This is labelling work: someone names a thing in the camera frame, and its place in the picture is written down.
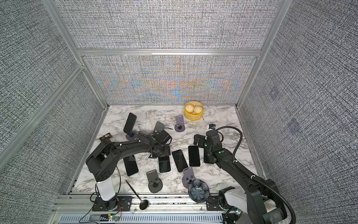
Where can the bun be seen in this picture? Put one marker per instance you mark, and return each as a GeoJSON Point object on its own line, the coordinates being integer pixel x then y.
{"type": "Point", "coordinates": [189, 108]}
{"type": "Point", "coordinates": [198, 109]}

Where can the aluminium front rail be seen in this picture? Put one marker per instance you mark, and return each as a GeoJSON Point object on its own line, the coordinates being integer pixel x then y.
{"type": "Point", "coordinates": [162, 209]}

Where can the dark grey front stand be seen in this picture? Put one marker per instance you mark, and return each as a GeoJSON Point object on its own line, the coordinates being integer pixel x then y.
{"type": "Point", "coordinates": [155, 184]}

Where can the dark flower-shaped bowl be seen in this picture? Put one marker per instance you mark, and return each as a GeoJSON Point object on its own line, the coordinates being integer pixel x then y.
{"type": "Point", "coordinates": [198, 191]}

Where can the wooden base phone stand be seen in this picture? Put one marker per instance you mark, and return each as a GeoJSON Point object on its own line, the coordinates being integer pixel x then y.
{"type": "Point", "coordinates": [158, 127]}

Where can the teal-edged black phone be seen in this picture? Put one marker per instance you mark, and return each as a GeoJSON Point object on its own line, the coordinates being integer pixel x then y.
{"type": "Point", "coordinates": [131, 165]}

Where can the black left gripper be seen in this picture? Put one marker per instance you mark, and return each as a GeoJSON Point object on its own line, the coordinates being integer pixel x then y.
{"type": "Point", "coordinates": [168, 151]}

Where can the purple front phone stand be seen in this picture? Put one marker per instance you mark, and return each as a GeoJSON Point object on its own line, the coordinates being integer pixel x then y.
{"type": "Point", "coordinates": [188, 177]}

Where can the black snack packet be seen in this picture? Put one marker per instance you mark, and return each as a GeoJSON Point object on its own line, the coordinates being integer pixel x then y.
{"type": "Point", "coordinates": [106, 136]}

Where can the yellow steamer basket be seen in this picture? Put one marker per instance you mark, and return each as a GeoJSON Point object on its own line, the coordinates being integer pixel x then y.
{"type": "Point", "coordinates": [192, 116]}

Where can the black ladle spoon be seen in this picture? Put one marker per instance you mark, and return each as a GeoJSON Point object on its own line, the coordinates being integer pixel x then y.
{"type": "Point", "coordinates": [144, 203]}

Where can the right bun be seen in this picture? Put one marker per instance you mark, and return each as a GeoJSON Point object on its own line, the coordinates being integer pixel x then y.
{"type": "Point", "coordinates": [198, 109]}

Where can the cracked black phone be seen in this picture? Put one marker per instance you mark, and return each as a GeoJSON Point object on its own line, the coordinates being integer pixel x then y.
{"type": "Point", "coordinates": [164, 164]}

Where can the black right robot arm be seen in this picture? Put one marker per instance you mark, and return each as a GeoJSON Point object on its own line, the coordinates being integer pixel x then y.
{"type": "Point", "coordinates": [264, 204]}

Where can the blue-edged phone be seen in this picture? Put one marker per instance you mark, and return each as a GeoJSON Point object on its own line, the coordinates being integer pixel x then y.
{"type": "Point", "coordinates": [130, 122]}

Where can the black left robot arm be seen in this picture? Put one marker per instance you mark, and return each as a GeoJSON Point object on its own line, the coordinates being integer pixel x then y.
{"type": "Point", "coordinates": [102, 162]}

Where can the purple-grey back stand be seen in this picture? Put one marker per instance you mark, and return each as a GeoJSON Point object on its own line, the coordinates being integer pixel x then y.
{"type": "Point", "coordinates": [180, 125]}

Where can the left bun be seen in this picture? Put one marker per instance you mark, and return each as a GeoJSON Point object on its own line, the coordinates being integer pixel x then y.
{"type": "Point", "coordinates": [189, 108]}

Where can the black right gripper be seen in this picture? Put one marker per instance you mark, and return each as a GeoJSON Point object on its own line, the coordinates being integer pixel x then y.
{"type": "Point", "coordinates": [203, 139]}

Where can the purple-edged black phone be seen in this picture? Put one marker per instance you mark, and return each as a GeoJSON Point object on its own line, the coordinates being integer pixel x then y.
{"type": "Point", "coordinates": [179, 160]}

